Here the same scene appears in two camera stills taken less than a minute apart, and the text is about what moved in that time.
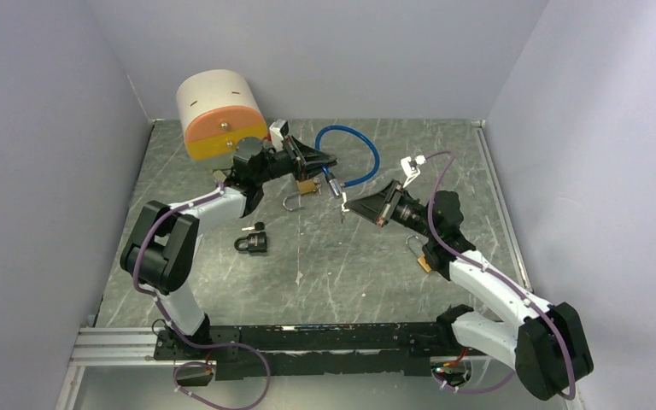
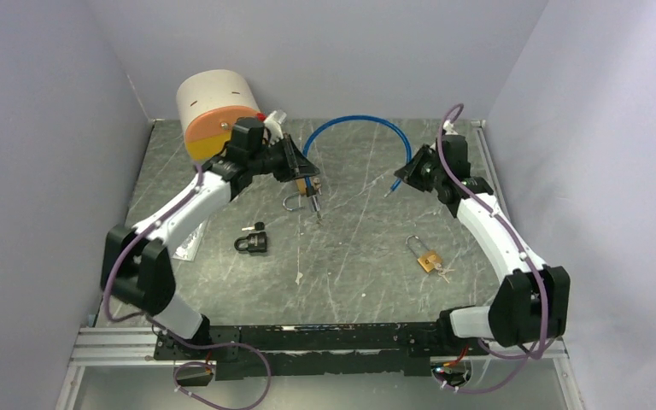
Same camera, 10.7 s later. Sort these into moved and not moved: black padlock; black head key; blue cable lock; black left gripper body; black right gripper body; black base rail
Moved: black right gripper body; blue cable lock
Not moved: black left gripper body; black base rail; black head key; black padlock
